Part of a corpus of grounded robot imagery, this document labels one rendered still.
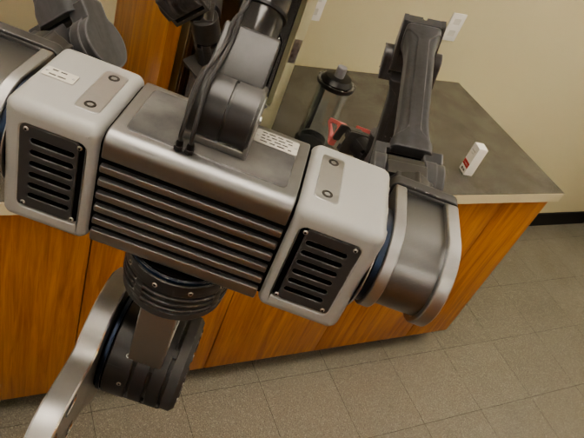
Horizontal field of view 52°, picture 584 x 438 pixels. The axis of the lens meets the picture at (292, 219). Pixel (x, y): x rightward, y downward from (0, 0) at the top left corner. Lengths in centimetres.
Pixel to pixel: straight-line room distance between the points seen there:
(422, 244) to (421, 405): 195
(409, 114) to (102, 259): 93
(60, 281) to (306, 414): 110
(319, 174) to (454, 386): 217
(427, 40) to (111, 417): 158
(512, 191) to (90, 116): 168
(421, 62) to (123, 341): 64
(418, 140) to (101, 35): 47
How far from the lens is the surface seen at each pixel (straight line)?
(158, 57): 149
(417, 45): 108
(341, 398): 243
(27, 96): 64
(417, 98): 97
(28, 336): 181
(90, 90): 66
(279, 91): 173
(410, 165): 84
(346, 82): 167
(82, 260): 159
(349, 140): 155
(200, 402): 223
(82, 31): 85
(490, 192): 204
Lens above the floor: 188
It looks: 39 degrees down
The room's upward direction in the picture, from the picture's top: 24 degrees clockwise
